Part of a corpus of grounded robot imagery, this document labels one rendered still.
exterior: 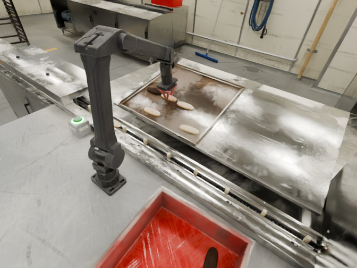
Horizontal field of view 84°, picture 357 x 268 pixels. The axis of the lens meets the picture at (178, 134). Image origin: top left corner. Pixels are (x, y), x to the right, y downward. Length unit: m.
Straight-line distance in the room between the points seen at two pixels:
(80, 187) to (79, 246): 0.22
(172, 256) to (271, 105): 0.83
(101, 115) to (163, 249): 0.45
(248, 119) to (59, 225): 0.88
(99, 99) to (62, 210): 0.42
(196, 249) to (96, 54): 0.62
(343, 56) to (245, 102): 2.98
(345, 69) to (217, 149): 3.34
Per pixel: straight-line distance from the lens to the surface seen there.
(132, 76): 1.60
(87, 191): 0.85
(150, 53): 0.81
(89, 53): 0.58
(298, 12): 4.25
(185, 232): 0.73
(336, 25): 4.22
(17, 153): 1.12
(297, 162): 0.94
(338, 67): 4.03
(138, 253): 0.71
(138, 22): 3.71
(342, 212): 0.77
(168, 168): 0.82
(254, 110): 1.08
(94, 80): 0.60
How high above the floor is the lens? 1.49
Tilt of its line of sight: 41 degrees down
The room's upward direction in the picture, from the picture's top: 4 degrees clockwise
